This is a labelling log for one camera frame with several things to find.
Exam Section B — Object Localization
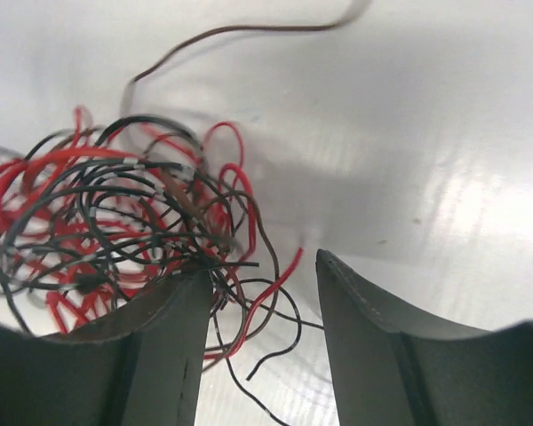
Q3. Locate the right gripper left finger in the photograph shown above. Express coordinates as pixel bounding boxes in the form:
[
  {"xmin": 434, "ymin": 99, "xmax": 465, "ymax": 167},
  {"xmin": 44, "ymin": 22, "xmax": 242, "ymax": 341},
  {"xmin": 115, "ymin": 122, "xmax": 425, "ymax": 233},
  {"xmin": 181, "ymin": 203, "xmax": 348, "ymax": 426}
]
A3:
[{"xmin": 0, "ymin": 272, "xmax": 212, "ymax": 425}]

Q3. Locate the red black wire bundle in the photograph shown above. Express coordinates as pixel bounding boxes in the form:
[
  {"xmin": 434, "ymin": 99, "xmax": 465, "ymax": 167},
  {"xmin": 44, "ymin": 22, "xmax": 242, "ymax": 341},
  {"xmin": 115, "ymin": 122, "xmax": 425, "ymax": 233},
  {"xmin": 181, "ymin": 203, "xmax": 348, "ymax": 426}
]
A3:
[{"xmin": 0, "ymin": 0, "xmax": 374, "ymax": 426}]

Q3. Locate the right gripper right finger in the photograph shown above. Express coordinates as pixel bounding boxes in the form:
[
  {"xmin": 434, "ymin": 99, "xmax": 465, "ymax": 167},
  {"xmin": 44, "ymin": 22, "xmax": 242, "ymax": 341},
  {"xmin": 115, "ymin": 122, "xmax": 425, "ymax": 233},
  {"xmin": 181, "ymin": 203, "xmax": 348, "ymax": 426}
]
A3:
[{"xmin": 315, "ymin": 250, "xmax": 533, "ymax": 425}]

